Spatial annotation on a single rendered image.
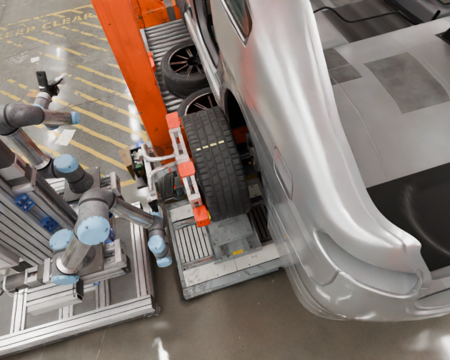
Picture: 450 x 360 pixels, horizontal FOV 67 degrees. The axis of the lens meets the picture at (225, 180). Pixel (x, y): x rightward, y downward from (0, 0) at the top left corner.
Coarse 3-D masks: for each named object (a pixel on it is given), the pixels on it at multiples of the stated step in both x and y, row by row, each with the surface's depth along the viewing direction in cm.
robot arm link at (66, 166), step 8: (56, 160) 191; (64, 160) 191; (72, 160) 192; (56, 168) 189; (64, 168) 188; (72, 168) 191; (80, 168) 197; (56, 176) 194; (64, 176) 194; (72, 176) 195; (80, 176) 198
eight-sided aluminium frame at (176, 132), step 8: (176, 128) 186; (176, 136) 186; (184, 144) 181; (176, 152) 176; (184, 152) 175; (176, 160) 174; (184, 160) 173; (192, 176) 175; (184, 184) 175; (192, 184) 225; (192, 192) 177; (192, 200) 177; (200, 200) 179; (192, 208) 183
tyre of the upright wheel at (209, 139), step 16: (208, 112) 185; (192, 128) 176; (208, 128) 175; (224, 128) 174; (192, 144) 172; (208, 144) 172; (224, 144) 171; (208, 160) 170; (224, 160) 170; (240, 160) 171; (208, 176) 170; (224, 176) 171; (240, 176) 172; (208, 192) 172; (224, 192) 174; (240, 192) 177; (208, 208) 180; (224, 208) 181; (240, 208) 185
